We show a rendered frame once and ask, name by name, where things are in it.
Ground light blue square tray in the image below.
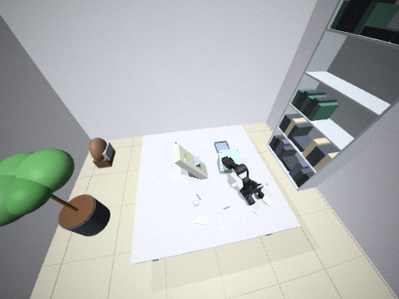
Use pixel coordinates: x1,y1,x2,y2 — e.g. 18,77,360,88
214,141,230,153

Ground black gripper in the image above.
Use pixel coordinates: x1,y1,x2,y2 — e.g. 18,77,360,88
252,184,265,199

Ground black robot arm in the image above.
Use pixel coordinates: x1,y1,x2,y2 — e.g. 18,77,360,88
222,156,258,206

